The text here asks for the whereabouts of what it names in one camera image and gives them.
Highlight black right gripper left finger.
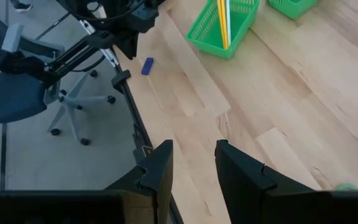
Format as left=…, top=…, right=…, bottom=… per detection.
left=0, top=139, right=174, bottom=224

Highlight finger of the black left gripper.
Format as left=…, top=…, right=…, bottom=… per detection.
left=121, top=32, right=132, bottom=60
left=131, top=30, right=140, bottom=60

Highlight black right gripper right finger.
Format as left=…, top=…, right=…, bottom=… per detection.
left=214, top=139, right=358, bottom=224

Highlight yellow pencil orange end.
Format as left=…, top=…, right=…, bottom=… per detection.
left=216, top=0, right=226, bottom=50

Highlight white pen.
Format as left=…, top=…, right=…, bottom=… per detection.
left=226, top=0, right=232, bottom=47

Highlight blue eraser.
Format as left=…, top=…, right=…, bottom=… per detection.
left=140, top=57, right=155, bottom=76

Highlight green plastic basket bin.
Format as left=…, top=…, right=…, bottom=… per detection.
left=185, top=0, right=260, bottom=60
left=267, top=0, right=319, bottom=20

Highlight person's foot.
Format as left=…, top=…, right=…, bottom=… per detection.
left=9, top=0, right=33, bottom=13

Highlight blue grey office chair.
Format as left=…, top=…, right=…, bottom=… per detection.
left=0, top=23, right=117, bottom=147

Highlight silver frame bracket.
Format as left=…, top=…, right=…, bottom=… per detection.
left=78, top=19, right=120, bottom=68

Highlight black frame clamp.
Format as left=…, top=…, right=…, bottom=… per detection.
left=111, top=69, right=132, bottom=94

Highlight green handled scissors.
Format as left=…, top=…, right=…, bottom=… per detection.
left=335, top=183, right=358, bottom=192

